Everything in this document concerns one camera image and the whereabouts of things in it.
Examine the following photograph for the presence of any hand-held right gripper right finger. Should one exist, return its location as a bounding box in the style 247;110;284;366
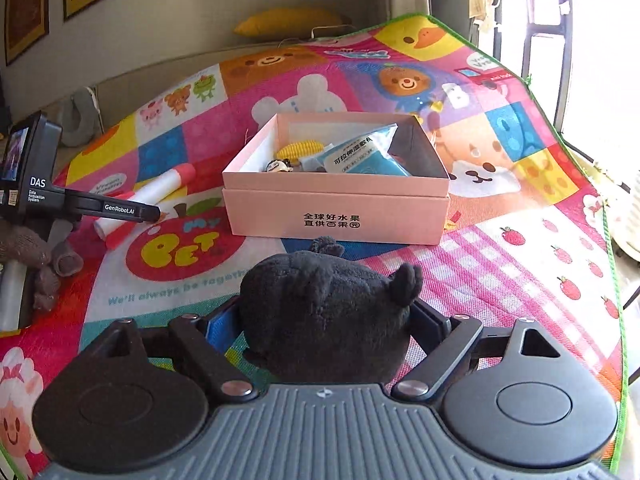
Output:
390;297;563;401

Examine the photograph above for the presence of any colourful printed play mat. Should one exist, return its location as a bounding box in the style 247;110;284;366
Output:
0;12;628;480

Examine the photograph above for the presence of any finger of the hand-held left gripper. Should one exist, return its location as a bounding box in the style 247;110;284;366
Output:
62;187;162;225

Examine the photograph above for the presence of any pink cardboard box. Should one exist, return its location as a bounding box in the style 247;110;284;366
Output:
221;111;451;247

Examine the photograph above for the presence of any person's left hand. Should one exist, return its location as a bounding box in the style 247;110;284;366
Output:
0;221;85;312

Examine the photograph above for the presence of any blue and white packet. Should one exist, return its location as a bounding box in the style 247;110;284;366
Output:
299;122;413;177

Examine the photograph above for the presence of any grey neck pillow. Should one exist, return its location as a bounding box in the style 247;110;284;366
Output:
59;87;103;148

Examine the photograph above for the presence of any beige sofa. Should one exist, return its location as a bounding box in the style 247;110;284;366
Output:
50;10;431;161

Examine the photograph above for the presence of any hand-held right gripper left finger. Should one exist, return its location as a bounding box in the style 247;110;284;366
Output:
82;296;256;403

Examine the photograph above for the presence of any yellow corn toy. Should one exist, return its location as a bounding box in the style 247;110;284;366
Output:
275;141;326;161

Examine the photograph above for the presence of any white and red rocket toy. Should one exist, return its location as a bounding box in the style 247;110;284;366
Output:
92;162;197;251

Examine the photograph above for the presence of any yellow pillow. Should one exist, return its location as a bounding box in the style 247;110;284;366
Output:
233;8;353;38

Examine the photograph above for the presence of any black plush toy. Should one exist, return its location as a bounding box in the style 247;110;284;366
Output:
239;237;425;386

